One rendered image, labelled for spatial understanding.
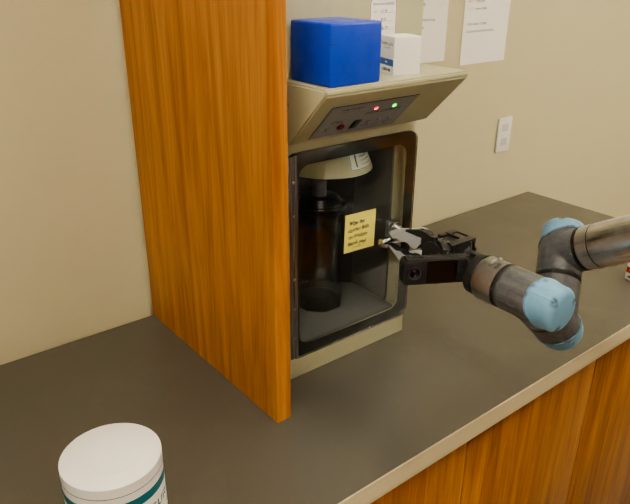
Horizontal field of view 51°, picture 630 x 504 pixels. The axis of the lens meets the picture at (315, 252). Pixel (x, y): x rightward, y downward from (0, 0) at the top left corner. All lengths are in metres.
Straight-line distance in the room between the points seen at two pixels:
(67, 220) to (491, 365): 0.91
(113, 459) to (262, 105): 0.52
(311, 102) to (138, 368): 0.66
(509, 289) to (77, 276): 0.89
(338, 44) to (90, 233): 0.71
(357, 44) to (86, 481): 0.70
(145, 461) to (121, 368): 0.48
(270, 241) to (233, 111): 0.21
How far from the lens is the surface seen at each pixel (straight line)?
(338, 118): 1.06
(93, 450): 0.95
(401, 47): 1.12
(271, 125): 0.95
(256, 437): 1.16
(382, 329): 1.41
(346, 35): 0.99
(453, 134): 2.08
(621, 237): 1.12
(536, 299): 1.04
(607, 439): 1.92
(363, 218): 1.23
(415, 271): 1.10
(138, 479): 0.89
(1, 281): 1.43
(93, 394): 1.32
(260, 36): 0.95
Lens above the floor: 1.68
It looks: 24 degrees down
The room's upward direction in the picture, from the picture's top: straight up
